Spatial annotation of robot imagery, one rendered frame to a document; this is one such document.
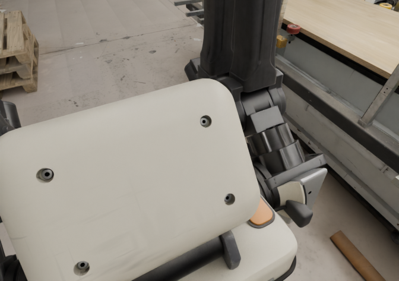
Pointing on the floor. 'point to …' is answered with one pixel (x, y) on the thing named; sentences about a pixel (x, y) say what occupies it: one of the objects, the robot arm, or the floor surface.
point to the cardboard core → (356, 257)
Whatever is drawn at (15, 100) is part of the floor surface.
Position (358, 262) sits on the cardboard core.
